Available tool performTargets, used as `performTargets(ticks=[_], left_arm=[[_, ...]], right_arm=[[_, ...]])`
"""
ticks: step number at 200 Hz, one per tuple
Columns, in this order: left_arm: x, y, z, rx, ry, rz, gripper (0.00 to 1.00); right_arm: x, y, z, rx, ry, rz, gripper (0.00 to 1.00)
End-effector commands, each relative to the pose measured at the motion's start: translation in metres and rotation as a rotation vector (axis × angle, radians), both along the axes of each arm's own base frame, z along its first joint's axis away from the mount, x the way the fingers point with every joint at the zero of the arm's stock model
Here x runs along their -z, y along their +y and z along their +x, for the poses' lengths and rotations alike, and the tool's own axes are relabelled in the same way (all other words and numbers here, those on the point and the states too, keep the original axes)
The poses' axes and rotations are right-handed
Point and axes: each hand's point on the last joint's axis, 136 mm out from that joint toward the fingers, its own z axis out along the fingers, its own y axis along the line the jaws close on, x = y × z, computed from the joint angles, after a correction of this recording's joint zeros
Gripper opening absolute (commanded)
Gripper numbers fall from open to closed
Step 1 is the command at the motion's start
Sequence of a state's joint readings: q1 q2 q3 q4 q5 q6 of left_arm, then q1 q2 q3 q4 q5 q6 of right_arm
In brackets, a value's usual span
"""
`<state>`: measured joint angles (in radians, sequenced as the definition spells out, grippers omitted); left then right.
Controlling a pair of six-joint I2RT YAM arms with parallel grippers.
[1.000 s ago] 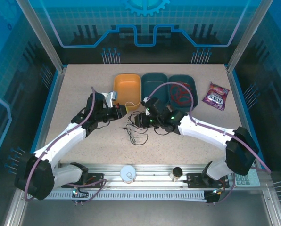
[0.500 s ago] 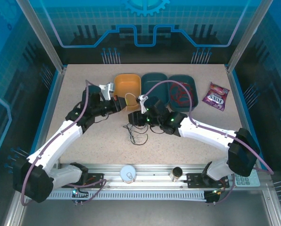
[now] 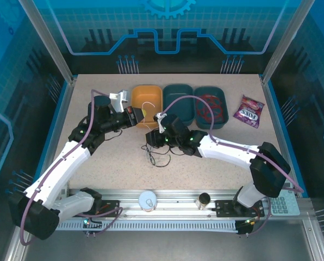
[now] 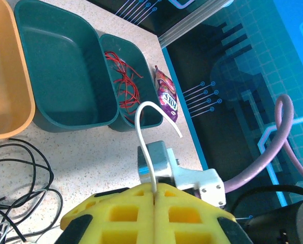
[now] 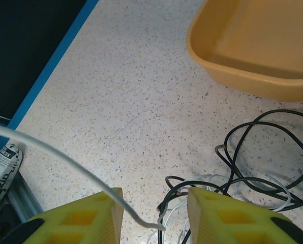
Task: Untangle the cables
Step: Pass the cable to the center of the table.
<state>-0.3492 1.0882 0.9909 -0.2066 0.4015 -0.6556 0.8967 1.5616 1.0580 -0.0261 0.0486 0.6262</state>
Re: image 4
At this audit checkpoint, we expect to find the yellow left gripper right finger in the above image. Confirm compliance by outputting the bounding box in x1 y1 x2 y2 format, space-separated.
154 182 254 244

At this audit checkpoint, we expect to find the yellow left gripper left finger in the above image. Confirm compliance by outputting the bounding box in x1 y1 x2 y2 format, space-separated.
54 181 156 244

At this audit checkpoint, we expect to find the purple candy bag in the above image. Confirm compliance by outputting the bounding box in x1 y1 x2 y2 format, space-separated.
155 65 179 123

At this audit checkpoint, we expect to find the teal plastic bin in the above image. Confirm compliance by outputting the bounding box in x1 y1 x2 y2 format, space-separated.
13 0 119 133
100 34 164 133

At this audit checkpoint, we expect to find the orange plastic bin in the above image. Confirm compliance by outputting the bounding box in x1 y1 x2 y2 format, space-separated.
0 0 36 142

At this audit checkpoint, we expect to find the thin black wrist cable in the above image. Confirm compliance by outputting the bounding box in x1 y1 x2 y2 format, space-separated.
230 184 303 222

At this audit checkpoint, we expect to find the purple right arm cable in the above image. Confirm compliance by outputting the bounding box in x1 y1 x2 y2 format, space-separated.
194 94 303 201

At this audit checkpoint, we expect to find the aluminium frame post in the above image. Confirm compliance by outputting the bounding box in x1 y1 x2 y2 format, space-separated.
158 0 233 48

